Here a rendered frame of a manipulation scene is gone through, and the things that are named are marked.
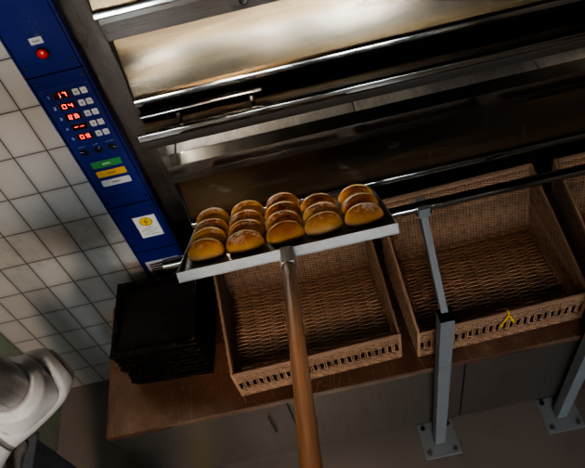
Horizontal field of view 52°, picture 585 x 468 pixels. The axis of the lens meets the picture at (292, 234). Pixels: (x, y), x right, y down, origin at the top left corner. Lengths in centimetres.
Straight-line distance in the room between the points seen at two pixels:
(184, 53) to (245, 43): 16
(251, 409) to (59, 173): 96
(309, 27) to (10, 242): 122
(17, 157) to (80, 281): 62
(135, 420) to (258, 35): 129
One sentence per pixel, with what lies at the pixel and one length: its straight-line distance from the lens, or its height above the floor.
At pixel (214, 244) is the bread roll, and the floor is 125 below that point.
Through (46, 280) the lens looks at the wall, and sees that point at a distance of 235.
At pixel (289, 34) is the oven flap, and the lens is 164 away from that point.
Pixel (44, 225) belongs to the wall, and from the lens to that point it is 211.
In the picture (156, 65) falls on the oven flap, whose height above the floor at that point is 153.
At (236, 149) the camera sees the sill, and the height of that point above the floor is 118.
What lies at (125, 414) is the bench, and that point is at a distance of 217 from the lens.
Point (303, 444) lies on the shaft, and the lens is 85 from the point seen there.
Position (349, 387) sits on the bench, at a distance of 202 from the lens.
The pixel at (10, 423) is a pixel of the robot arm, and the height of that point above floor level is 123.
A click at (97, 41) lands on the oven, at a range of 164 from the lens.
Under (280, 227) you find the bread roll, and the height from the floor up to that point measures 126.
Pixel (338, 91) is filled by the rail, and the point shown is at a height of 143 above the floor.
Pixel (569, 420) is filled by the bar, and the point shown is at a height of 1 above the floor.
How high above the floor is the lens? 240
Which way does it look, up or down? 50 degrees down
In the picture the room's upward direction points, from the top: 15 degrees counter-clockwise
